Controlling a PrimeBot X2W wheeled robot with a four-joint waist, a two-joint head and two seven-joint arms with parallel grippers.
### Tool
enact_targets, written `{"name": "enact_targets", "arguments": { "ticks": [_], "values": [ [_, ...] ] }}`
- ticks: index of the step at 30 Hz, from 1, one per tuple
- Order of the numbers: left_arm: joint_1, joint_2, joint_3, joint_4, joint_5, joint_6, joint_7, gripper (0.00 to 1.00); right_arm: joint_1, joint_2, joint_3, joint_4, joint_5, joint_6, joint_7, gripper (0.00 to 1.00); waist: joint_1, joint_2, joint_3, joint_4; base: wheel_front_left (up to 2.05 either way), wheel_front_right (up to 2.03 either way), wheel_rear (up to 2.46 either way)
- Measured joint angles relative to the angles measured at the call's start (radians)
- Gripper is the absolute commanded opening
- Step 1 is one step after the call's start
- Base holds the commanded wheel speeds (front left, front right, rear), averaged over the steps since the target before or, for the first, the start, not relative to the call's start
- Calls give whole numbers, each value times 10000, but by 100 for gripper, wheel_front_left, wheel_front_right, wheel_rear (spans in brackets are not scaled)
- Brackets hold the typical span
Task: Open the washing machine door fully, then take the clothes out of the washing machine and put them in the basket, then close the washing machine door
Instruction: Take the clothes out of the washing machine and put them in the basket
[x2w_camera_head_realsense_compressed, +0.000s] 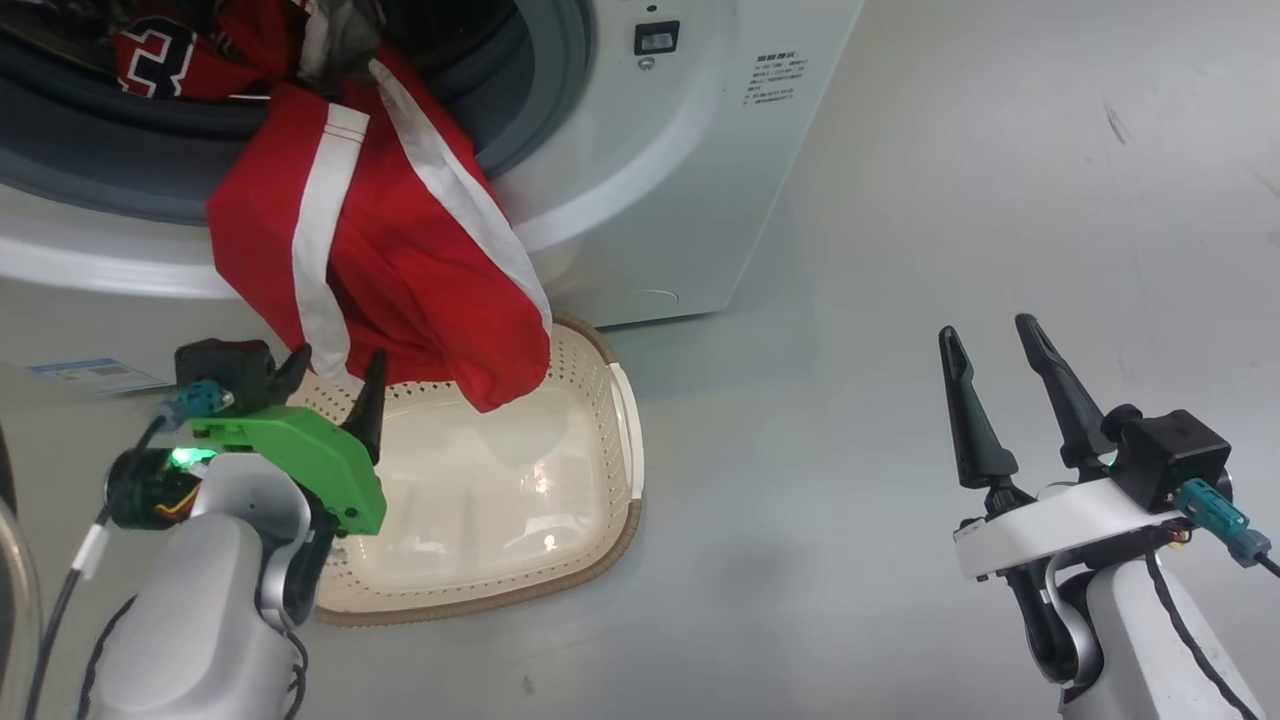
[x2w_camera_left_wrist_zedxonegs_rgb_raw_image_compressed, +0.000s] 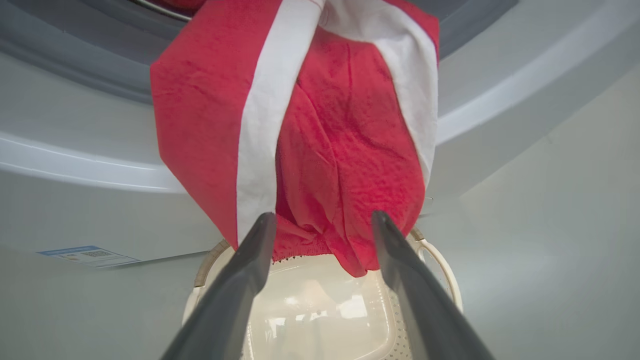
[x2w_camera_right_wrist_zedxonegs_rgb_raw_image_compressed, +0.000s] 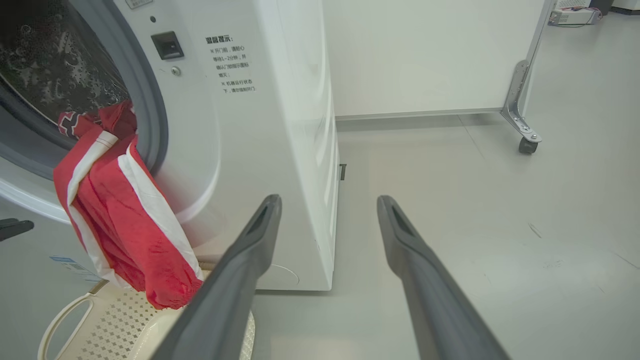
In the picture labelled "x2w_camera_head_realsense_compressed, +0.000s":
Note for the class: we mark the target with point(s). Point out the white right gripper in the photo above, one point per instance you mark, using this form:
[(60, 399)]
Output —
[(1050, 525)]

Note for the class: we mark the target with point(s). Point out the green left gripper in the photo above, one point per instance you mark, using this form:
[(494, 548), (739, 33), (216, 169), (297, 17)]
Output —
[(320, 460)]

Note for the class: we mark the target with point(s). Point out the red shorts white stripes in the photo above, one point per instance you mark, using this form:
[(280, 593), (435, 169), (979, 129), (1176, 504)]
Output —
[(420, 260)]

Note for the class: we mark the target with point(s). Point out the red jersey black numbers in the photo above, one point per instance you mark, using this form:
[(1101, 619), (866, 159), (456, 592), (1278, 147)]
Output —
[(160, 60)]

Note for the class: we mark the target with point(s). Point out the dark round washer door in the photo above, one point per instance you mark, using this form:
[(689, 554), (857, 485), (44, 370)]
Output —
[(12, 600)]

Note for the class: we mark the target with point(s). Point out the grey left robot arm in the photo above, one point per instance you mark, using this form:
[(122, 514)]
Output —
[(200, 620)]

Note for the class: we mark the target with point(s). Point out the cream perforated laundry basket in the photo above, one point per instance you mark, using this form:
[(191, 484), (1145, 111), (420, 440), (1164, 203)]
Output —
[(500, 500)]

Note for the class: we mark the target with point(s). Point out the white front-load washing machine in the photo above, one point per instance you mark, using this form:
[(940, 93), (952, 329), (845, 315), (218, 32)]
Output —
[(620, 200)]

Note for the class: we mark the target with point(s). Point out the black door lock socket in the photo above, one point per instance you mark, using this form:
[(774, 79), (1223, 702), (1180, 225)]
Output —
[(656, 38)]

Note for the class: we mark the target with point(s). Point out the blue energy label sticker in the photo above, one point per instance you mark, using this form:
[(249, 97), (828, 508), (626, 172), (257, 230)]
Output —
[(95, 375)]

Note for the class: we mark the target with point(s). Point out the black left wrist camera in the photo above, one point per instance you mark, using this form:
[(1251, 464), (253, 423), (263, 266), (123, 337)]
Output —
[(225, 372)]

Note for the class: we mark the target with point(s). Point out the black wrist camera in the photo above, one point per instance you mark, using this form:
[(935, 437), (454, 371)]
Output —
[(1165, 455), (225, 372)]

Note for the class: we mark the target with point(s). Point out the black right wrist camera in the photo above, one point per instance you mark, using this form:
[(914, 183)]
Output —
[(1165, 455)]

